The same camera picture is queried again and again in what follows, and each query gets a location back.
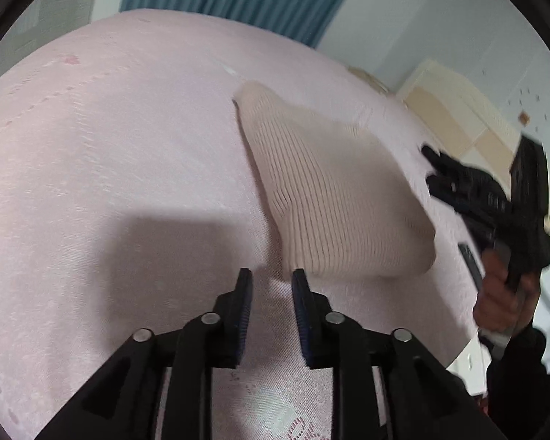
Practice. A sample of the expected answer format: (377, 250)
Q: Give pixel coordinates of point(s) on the beige knit sweater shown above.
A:
(330, 192)

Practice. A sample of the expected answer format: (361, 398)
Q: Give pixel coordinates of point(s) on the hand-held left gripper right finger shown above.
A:
(301, 316)

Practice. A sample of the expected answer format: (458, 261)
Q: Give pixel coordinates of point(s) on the person's right hand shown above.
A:
(497, 298)

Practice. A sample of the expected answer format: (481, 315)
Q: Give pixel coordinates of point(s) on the cream wooden headboard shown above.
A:
(463, 110)

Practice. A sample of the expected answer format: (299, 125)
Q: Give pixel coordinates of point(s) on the pink patterned bed blanket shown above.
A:
(119, 146)

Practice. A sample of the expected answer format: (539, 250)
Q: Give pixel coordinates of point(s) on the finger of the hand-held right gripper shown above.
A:
(449, 162)
(453, 195)

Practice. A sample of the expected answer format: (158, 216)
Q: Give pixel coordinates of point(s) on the person's right forearm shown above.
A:
(527, 385)

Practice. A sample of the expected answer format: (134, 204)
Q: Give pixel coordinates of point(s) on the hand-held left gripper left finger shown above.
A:
(242, 316)

